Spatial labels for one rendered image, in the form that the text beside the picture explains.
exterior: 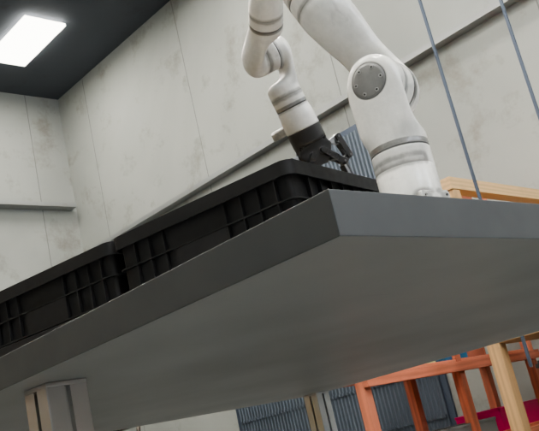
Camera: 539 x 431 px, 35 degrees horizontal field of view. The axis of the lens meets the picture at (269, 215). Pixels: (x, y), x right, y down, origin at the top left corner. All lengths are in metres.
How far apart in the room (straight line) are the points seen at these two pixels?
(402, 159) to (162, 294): 0.55
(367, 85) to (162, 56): 10.71
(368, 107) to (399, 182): 0.13
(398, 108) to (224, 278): 0.60
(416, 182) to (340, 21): 0.32
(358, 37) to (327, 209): 0.78
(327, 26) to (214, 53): 9.70
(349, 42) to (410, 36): 7.53
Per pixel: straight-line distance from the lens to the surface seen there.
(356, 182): 1.44
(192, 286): 0.79
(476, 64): 8.42
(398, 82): 1.30
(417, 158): 1.27
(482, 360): 6.79
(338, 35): 1.41
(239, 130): 10.56
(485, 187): 6.49
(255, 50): 1.75
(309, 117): 1.77
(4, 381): 1.11
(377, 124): 1.29
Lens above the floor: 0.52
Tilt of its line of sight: 15 degrees up
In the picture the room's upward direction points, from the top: 13 degrees counter-clockwise
